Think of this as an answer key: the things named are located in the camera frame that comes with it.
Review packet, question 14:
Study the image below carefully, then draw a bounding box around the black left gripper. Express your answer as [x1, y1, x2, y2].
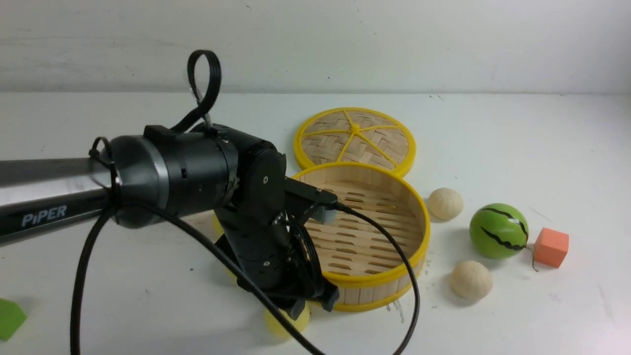
[213, 197, 340, 320]

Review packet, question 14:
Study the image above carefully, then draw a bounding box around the yellow bun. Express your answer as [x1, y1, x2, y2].
[211, 213, 224, 237]
[264, 303, 311, 341]

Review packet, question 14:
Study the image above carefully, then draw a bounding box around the white bun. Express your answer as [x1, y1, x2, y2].
[449, 260, 493, 302]
[428, 188, 464, 221]

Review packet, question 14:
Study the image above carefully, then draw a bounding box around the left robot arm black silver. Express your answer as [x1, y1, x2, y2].
[0, 124, 340, 319]

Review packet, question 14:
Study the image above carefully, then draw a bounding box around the bamboo steamer tray yellow rim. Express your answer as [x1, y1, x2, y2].
[294, 162, 430, 312]

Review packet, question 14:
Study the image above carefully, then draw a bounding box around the woven bamboo steamer lid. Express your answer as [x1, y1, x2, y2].
[293, 107, 417, 177]

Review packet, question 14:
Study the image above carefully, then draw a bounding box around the green toy watermelon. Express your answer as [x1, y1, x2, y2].
[469, 203, 529, 260]

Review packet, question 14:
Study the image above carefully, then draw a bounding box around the orange foam cube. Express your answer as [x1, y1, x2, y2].
[534, 228, 570, 268]

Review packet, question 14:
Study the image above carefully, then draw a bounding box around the green foam block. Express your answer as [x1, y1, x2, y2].
[0, 298, 28, 342]

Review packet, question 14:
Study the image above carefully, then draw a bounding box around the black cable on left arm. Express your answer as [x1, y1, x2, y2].
[70, 49, 421, 355]

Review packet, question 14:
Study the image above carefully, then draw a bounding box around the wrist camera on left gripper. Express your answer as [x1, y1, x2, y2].
[284, 177, 338, 225]

